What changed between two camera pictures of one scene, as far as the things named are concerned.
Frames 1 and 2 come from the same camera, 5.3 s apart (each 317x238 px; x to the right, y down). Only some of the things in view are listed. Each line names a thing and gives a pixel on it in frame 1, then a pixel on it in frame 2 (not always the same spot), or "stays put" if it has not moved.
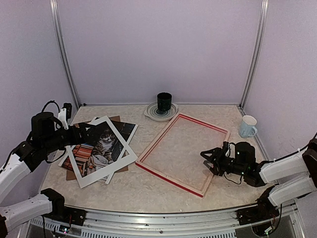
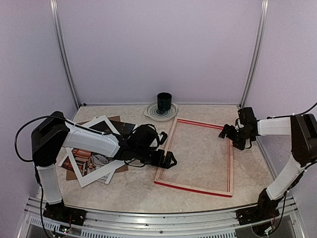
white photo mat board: [107, 170] stays put
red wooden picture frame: [151, 170] to [230, 193]
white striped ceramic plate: [152, 112] stays put
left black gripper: [82, 136] to [159, 163]
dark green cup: [164, 99] stays put
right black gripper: [217, 152] to [240, 145]
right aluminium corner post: [253, 71] stays put
